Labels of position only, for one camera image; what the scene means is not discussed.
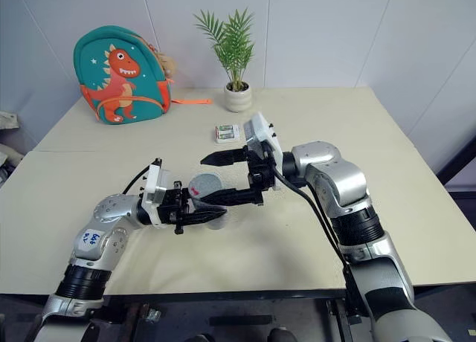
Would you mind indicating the small white open box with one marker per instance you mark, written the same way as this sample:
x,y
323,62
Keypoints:
x,y
216,137

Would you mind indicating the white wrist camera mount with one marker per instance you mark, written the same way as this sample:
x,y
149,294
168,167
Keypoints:
x,y
151,186
260,130

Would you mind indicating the green-labelled battery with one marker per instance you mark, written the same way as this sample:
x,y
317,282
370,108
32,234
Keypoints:
x,y
228,128
228,135

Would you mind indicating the white bundled object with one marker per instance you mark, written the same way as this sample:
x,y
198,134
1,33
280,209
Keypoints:
x,y
7,160

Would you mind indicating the green artificial palm plant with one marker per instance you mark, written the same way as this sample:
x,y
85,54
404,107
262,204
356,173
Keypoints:
x,y
234,44

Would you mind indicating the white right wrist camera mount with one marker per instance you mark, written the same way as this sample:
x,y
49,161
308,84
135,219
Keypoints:
x,y
260,130

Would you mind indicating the white sticker with blue writing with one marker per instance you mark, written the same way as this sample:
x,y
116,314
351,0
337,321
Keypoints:
x,y
91,238

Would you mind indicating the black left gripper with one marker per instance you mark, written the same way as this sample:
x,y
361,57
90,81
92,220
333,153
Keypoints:
x,y
173,208

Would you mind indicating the teal dinosaur backpack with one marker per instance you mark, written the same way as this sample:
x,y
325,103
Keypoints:
x,y
111,48

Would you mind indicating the white ribbed plant pot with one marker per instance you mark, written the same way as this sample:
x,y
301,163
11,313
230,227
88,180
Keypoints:
x,y
238,100

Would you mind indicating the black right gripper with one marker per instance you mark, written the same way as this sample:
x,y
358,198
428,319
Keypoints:
x,y
260,171

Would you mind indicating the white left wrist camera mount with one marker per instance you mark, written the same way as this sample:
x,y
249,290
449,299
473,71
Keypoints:
x,y
151,186

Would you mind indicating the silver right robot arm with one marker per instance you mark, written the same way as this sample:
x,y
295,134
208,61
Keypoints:
x,y
334,171

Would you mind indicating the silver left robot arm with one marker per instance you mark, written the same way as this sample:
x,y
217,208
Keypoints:
x,y
109,212

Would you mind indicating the dark metal table frame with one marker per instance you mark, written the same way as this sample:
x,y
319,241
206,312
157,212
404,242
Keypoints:
x,y
223,297

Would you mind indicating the dark rounded shape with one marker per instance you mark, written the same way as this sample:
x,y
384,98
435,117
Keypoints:
x,y
282,335

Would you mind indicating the grey round jar lid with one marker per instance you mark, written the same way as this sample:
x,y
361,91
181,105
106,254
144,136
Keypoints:
x,y
206,182

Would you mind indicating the beige crumpled bag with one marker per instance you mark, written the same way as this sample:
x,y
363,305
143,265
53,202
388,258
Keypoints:
x,y
8,120

